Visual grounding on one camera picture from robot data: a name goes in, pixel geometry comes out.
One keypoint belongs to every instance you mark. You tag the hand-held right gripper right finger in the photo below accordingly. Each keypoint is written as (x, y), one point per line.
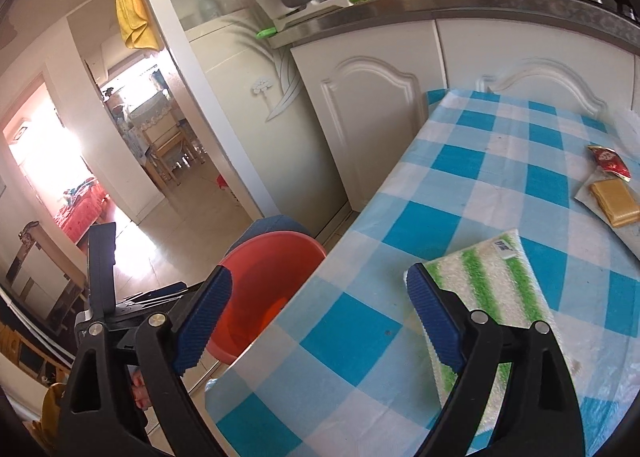
(437, 322)

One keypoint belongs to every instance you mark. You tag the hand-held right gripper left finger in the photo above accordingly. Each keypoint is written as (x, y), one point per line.
(200, 327)

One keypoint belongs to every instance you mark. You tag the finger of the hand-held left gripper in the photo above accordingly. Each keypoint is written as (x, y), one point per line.
(145, 304)
(100, 277)

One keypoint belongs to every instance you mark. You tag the red plastic basin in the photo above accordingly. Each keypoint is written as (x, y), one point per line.
(265, 287)

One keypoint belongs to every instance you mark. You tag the golden packet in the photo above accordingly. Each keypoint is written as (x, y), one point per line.
(616, 202)

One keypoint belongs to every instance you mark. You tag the red snack packet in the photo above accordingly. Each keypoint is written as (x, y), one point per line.
(610, 162)

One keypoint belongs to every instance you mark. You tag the person's left hand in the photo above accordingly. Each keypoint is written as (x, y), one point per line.
(140, 389)

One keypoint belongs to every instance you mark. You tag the dark framed cabinet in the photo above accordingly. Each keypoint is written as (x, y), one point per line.
(40, 282)

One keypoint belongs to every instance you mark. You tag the red bedding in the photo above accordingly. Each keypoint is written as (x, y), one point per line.
(82, 209)

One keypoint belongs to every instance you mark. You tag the green striped cleaning cloth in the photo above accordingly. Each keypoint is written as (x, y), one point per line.
(495, 277)

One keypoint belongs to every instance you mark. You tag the blue white checked tablecloth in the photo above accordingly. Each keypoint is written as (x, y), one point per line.
(450, 177)

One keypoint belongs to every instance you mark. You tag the wooden chair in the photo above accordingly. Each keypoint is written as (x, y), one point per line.
(167, 147)

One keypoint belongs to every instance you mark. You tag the white lower cabinet door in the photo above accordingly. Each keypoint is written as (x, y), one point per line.
(370, 137)
(525, 47)

